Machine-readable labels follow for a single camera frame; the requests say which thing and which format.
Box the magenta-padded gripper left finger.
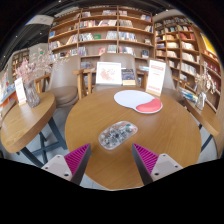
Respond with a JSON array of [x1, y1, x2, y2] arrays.
[[41, 143, 92, 185]]

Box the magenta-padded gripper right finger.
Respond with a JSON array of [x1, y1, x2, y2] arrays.
[[131, 143, 184, 186]]

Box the transparent computer mouse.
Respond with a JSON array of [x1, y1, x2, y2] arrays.
[[97, 120, 139, 151]]

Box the white mouse pad red rest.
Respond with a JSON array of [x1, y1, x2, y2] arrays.
[[113, 89, 164, 115]]

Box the round wooden side table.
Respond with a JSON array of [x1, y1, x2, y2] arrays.
[[0, 91, 69, 168], [184, 99, 222, 153]]

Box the stack of colourful books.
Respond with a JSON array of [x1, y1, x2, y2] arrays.
[[178, 87, 199, 104]]

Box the glass vase pink flowers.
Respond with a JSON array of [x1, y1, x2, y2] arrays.
[[14, 48, 68, 109]]

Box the glass vase pale dried flowers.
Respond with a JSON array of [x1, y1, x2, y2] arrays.
[[193, 63, 216, 112]]

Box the beige armchair wooden arms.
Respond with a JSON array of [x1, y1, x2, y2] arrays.
[[81, 53, 148, 93], [34, 54, 84, 108], [161, 64, 186, 104]]

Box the red and white table sign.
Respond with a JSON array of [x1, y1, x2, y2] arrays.
[[145, 59, 167, 98]]

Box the dark cover book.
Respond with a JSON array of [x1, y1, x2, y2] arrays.
[[121, 68, 137, 87]]

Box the small white table sign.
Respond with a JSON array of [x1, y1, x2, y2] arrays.
[[13, 77, 28, 106]]

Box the white framed floral picture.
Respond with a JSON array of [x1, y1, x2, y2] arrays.
[[95, 61, 123, 86]]

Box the distant wooden bookshelf unit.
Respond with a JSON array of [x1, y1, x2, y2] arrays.
[[10, 49, 31, 79]]

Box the tall wooden bookshelf unit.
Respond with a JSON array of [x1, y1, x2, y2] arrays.
[[47, 5, 156, 73]]

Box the white hanging ceiling sign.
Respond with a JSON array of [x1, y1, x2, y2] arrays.
[[25, 14, 55, 27]]

